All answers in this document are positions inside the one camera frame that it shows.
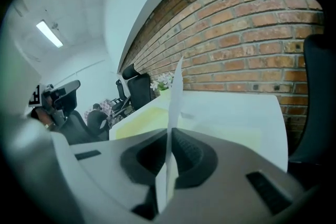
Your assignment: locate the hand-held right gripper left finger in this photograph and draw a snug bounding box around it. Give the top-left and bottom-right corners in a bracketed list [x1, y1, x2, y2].
[49, 127, 173, 221]

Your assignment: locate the person's left forearm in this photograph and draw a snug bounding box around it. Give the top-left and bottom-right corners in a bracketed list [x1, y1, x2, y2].
[31, 107, 57, 132]

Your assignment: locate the black fabric chair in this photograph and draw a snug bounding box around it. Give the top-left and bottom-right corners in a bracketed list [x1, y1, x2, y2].
[288, 34, 336, 166]

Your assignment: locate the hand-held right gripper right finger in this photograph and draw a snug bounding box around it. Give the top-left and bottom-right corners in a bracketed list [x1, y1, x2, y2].
[160, 127, 320, 224]

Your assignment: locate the tall black headrest chair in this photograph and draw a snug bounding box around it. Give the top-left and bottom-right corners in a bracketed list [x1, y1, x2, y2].
[115, 79, 132, 113]

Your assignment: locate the large black office chair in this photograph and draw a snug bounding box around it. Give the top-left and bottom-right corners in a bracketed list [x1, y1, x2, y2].
[122, 63, 152, 111]

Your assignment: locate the white A4 paper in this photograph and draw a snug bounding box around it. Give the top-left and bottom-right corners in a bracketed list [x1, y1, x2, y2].
[156, 56, 184, 216]

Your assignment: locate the ceiling light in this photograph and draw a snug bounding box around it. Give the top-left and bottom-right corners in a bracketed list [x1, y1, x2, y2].
[36, 19, 64, 48]

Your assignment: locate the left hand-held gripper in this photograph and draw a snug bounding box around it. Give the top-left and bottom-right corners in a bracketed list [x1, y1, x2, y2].
[27, 83, 66, 113]

